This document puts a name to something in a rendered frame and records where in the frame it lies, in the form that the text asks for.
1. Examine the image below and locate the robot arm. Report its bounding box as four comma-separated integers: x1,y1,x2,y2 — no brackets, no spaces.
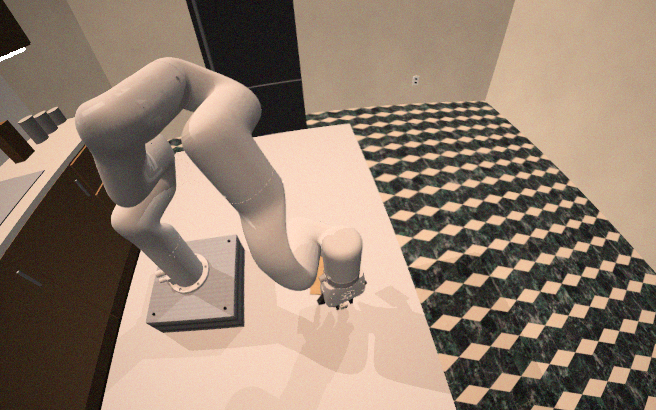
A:
75,57,363,294

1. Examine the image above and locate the tan mat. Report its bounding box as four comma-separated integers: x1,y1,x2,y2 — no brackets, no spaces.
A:
310,256,324,295

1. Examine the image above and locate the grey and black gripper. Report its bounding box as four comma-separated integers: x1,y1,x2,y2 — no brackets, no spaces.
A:
317,268,366,310

